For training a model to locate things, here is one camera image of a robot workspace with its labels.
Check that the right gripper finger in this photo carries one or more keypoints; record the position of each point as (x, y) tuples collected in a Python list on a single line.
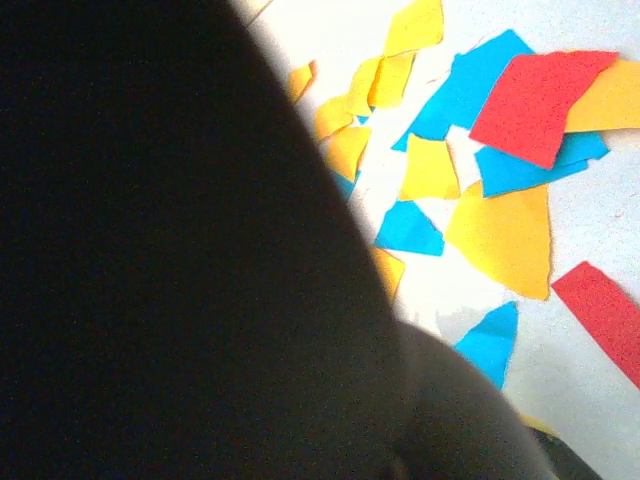
[(565, 462)]

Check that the blue paper scrap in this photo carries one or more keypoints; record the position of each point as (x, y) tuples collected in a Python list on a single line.
[(460, 90), (362, 120), (505, 172), (492, 345), (347, 184), (407, 230)]

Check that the red paper scrap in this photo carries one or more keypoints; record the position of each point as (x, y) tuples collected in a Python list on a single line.
[(535, 110), (605, 315)]

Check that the yellow paper scrap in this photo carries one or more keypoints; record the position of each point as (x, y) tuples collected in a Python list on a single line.
[(347, 152), (392, 80), (505, 240), (610, 105), (300, 80), (415, 25), (362, 87), (332, 117), (427, 167), (390, 272)]

